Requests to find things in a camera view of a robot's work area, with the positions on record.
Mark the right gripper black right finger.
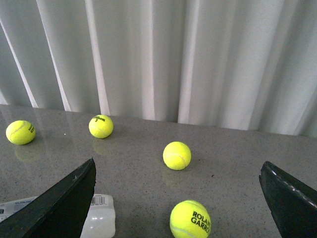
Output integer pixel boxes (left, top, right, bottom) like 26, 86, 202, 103
259, 161, 317, 238

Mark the yellow tennis ball centre right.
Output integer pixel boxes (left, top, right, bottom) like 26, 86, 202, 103
162, 141, 191, 171

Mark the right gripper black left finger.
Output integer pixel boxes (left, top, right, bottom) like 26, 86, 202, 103
0, 159, 96, 238

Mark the white pleated curtain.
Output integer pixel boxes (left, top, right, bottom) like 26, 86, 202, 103
0, 0, 317, 137

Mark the clear plastic tennis ball can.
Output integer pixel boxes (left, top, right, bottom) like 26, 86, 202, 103
0, 193, 115, 238

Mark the Roland Garros tennis ball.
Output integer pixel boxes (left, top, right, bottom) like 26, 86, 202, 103
169, 200, 211, 238

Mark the Wilson 3 tennis ball far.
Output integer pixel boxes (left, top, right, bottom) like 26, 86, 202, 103
89, 115, 113, 139

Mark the plain yellow tennis ball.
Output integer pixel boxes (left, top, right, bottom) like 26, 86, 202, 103
5, 120, 36, 145

